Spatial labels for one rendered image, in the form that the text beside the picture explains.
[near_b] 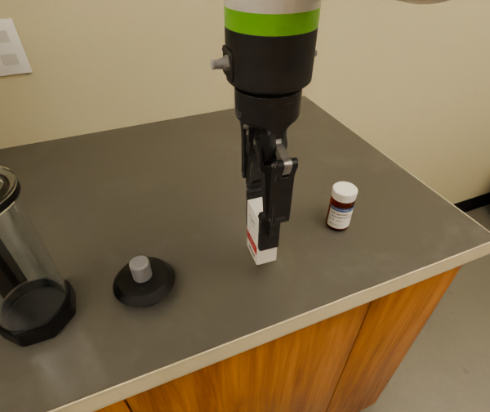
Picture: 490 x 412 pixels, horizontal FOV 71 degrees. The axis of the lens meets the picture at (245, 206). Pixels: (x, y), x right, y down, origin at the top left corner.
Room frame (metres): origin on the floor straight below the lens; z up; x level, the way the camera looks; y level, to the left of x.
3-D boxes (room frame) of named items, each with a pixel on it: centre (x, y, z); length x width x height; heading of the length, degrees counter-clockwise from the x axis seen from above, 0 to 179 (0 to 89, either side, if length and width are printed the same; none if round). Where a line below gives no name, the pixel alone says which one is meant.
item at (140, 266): (0.32, 0.15, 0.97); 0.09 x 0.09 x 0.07
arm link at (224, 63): (0.37, -0.02, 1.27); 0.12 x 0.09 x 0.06; 109
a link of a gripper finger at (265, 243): (0.35, -0.03, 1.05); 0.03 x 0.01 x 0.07; 109
